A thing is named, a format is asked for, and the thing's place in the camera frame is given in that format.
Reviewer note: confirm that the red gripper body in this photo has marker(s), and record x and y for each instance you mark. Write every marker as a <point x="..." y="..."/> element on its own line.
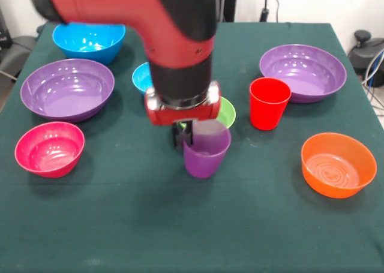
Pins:
<point x="180" y="114"/>

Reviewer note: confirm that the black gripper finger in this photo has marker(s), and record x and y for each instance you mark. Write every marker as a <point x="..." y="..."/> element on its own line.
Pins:
<point x="177" y="138"/>
<point x="189" y="133"/>

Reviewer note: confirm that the purple cup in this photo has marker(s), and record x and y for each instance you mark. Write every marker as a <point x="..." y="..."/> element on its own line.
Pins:
<point x="204" y="162"/>

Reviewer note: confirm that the small green bowl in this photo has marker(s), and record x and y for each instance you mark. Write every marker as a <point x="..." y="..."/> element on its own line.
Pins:
<point x="228" y="114"/>

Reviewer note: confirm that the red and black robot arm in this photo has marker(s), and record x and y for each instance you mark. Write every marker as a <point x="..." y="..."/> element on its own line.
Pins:
<point x="120" y="3"/>

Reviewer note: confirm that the small blue bowl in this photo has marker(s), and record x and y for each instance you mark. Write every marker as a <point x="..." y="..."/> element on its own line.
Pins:
<point x="139" y="79"/>

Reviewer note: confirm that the red cup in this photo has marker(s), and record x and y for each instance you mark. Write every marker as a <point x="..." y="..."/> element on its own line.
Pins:
<point x="267" y="111"/>

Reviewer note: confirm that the dark green tablecloth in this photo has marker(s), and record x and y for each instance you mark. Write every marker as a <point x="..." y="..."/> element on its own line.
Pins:
<point x="180" y="225"/>

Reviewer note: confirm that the large blue bowl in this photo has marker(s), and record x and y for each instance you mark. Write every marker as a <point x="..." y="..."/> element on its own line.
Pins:
<point x="90" y="54"/>

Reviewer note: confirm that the wide purple bowl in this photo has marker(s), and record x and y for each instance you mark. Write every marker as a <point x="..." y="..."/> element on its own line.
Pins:
<point x="315" y="75"/>
<point x="66" y="99"/>

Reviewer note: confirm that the pink bowl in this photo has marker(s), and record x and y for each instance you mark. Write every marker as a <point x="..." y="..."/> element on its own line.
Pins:
<point x="48" y="156"/>

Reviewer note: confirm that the orange bowl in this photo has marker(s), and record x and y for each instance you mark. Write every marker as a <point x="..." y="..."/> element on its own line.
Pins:
<point x="336" y="189"/>

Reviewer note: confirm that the black office chair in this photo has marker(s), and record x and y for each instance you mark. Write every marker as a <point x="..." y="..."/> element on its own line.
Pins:
<point x="18" y="51"/>

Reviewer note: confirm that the black grey machine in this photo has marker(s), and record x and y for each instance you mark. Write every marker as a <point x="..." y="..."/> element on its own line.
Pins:
<point x="369" y="51"/>

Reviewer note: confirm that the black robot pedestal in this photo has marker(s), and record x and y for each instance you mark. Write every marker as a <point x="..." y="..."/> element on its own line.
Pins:
<point x="229" y="3"/>

